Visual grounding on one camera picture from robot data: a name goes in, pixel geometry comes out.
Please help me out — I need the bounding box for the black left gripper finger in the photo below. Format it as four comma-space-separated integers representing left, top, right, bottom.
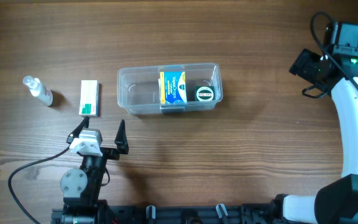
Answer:
114, 119, 129, 149
67, 116, 90, 143

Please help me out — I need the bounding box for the white medicine box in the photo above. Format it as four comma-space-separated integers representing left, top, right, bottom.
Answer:
158, 77, 188, 106

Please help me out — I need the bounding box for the green round-label box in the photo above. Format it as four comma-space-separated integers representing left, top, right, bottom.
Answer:
195, 86, 215, 101

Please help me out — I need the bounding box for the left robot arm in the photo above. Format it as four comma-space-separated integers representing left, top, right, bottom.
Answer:
51, 116, 129, 224

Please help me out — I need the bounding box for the white green box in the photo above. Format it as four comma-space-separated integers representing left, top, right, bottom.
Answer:
79, 80, 99, 117

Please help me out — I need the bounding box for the blue yellow VapoDrops box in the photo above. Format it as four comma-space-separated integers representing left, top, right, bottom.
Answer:
158, 71, 187, 105

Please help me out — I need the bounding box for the clear plastic container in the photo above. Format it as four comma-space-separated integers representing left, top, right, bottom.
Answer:
117, 63, 223, 114

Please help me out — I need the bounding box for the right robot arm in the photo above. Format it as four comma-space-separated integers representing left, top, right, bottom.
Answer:
274, 22, 358, 223

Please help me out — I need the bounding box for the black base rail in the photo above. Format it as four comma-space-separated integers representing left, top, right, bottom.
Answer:
51, 203, 289, 224

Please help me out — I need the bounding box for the white spray bottle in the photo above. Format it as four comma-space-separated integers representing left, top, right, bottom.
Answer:
23, 76, 53, 106

